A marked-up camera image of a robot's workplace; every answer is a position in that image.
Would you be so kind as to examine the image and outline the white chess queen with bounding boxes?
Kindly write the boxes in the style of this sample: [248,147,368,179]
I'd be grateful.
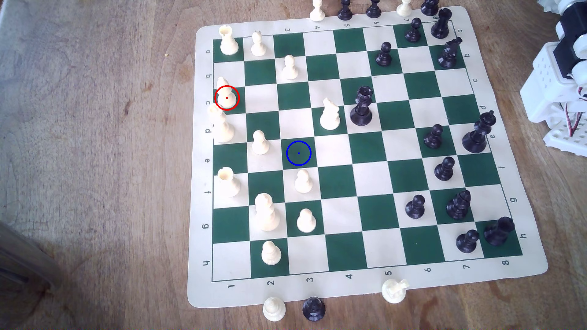
[254,193,280,232]

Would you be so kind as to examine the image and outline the white chess knight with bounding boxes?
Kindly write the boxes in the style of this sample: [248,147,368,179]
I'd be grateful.
[319,97,341,131]
[382,278,410,304]

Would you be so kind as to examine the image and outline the white chess rook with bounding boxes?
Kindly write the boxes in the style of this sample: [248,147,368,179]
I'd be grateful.
[219,25,239,56]
[216,167,241,198]

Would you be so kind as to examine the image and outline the green and white chess mat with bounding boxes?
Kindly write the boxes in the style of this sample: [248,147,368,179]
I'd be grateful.
[187,5,549,309]

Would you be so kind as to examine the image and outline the white chess king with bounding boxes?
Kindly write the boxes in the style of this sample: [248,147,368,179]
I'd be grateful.
[209,105,235,143]

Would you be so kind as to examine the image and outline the black chess queen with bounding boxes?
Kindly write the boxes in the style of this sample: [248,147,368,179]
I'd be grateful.
[350,86,373,127]

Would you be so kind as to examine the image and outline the black chess knight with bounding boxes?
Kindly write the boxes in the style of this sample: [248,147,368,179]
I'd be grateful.
[437,37,463,69]
[446,190,471,220]

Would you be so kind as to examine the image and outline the black chess king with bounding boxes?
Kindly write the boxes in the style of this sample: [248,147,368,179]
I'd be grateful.
[462,110,497,154]

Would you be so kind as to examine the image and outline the black chess rook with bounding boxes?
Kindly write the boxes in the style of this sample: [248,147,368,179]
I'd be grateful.
[430,8,453,39]
[484,217,515,247]

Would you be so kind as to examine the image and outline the red robot cable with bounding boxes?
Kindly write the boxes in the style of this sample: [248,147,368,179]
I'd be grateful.
[563,85,587,137]

